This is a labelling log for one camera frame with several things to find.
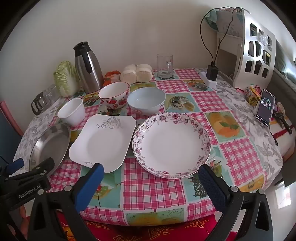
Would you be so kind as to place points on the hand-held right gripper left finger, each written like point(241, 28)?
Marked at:
point(92, 185)

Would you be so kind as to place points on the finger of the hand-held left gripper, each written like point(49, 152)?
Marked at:
point(39, 170)
point(15, 165)

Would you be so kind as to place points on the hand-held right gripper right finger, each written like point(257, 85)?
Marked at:
point(212, 187)

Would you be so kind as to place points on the stainless steel plate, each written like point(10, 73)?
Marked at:
point(50, 143)

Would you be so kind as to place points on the square white plate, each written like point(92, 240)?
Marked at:
point(101, 143)

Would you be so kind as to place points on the round floral rim plate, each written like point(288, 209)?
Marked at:
point(171, 146)

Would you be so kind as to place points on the strawberry print bowl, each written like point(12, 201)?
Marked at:
point(113, 102)

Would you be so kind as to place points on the light blue bowl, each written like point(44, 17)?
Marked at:
point(145, 102)

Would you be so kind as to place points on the dark blue board pink edge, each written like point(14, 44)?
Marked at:
point(9, 134)

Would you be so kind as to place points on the pink checked tablecloth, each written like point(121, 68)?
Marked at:
point(148, 190)

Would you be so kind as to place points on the small white cup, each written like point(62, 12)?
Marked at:
point(71, 113)

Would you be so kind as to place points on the grey floral tablecloth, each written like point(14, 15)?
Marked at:
point(261, 143)

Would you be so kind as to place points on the red printed cloth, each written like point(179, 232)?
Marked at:
point(150, 233)

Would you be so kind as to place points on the clear glass tumbler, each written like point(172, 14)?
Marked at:
point(51, 92)

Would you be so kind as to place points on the white knitted cloth red stripe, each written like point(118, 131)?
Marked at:
point(284, 143)

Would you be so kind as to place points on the smartphone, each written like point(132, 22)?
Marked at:
point(264, 109)

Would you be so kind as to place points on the napa cabbage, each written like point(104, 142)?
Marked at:
point(66, 78)

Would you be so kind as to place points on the yellow snack packets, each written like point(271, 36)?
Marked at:
point(252, 97)

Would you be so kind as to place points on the orange snack packet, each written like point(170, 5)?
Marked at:
point(109, 80)

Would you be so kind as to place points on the stainless steel thermos jug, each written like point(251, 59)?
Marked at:
point(90, 74)

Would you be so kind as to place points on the black charger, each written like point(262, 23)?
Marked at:
point(212, 73)

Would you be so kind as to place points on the bag of white steamed buns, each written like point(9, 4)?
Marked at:
point(136, 73)

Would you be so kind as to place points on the clear glass mug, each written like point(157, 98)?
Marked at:
point(164, 67)

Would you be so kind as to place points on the teal floral pillow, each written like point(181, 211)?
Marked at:
point(222, 23)

